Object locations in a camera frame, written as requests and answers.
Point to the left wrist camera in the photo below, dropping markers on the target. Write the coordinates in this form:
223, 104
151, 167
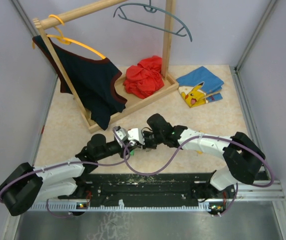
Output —
120, 135

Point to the white slotted cable duct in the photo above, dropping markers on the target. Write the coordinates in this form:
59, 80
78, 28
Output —
76, 206

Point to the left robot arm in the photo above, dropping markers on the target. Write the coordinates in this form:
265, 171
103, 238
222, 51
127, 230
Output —
27, 184

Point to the grey-blue clothes hanger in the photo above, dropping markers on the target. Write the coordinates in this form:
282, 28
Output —
158, 17

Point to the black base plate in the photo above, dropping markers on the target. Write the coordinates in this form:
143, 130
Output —
162, 190

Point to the red crumpled cloth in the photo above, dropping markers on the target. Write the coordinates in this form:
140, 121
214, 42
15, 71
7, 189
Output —
144, 79

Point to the steel key organizer yellow handle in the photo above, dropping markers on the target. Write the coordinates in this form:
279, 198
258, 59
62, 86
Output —
144, 148

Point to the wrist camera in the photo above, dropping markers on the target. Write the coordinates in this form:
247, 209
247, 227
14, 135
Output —
120, 135
135, 136

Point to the dark navy tank top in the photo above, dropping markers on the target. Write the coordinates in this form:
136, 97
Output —
94, 82

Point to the wooden clothes rack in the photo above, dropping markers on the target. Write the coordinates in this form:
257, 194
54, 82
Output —
44, 42

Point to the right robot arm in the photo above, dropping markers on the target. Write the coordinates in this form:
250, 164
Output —
241, 155

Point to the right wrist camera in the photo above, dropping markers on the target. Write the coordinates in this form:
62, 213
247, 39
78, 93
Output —
135, 136

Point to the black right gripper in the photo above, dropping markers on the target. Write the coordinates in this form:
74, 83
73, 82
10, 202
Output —
146, 145

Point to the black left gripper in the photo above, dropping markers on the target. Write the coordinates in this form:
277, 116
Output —
126, 147

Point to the green key tag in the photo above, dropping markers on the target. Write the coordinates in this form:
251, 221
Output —
132, 152

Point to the blue pikachu cloth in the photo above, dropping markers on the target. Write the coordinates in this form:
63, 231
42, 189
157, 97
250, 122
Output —
200, 87

